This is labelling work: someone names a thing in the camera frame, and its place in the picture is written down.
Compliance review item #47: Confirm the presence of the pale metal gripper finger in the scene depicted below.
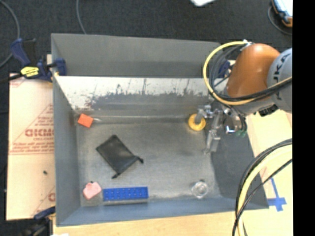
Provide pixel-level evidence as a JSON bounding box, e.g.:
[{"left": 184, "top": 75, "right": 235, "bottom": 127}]
[
  {"left": 203, "top": 129, "right": 221, "bottom": 155},
  {"left": 195, "top": 106, "right": 213, "bottom": 124}
]

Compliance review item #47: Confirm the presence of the clear glass cup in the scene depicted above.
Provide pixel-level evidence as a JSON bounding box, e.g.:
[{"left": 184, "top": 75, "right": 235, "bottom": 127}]
[{"left": 190, "top": 179, "right": 209, "bottom": 200}]

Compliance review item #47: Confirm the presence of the grey metal bin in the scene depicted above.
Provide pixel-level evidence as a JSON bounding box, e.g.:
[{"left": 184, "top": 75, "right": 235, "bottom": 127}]
[{"left": 50, "top": 33, "right": 269, "bottom": 227}]

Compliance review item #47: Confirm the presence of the blue flat block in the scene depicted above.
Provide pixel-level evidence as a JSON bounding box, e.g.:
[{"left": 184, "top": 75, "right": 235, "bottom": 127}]
[{"left": 102, "top": 186, "right": 149, "bottom": 203}]

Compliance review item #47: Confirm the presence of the orange block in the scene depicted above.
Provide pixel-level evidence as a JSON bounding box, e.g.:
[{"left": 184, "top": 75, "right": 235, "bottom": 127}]
[{"left": 77, "top": 113, "right": 95, "bottom": 128}]

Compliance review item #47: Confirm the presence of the pink toy piece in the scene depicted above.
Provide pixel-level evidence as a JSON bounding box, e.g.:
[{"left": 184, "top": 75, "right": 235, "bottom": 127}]
[{"left": 82, "top": 180, "right": 102, "bottom": 201}]

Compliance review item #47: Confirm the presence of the brown cardboard board, red print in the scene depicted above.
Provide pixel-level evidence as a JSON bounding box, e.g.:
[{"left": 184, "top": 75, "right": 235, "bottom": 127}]
[{"left": 5, "top": 72, "right": 57, "bottom": 221}]

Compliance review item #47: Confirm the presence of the yellow ring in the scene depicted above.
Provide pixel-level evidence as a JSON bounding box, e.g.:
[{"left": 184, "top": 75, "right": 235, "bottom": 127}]
[{"left": 188, "top": 113, "right": 207, "bottom": 132}]

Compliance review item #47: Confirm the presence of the black cylinder on white bracket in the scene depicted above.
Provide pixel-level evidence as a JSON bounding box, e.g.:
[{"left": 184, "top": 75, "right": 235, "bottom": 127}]
[{"left": 258, "top": 104, "right": 279, "bottom": 117}]

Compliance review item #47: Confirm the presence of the black drawstring pouch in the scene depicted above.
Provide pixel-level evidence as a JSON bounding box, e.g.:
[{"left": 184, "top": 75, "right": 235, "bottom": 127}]
[{"left": 95, "top": 134, "right": 144, "bottom": 179}]

